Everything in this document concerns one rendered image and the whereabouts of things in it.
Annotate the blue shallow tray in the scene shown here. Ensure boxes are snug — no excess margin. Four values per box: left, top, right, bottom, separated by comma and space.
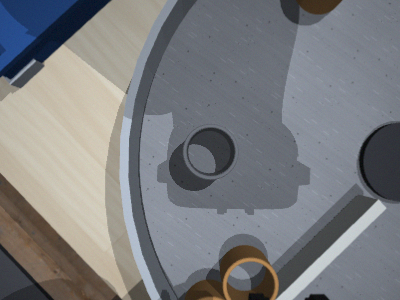
0, 0, 111, 79

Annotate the bronze bushing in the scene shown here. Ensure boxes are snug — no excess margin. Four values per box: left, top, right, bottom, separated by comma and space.
296, 0, 342, 15
185, 279, 226, 300
220, 245, 279, 300

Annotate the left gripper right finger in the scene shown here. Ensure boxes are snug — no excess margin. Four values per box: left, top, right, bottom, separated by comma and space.
305, 294, 329, 300

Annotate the grey metal bushing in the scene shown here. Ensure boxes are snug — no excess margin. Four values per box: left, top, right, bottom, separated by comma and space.
183, 124, 239, 180

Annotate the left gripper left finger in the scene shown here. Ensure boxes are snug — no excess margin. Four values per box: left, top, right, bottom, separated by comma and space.
248, 293, 269, 300

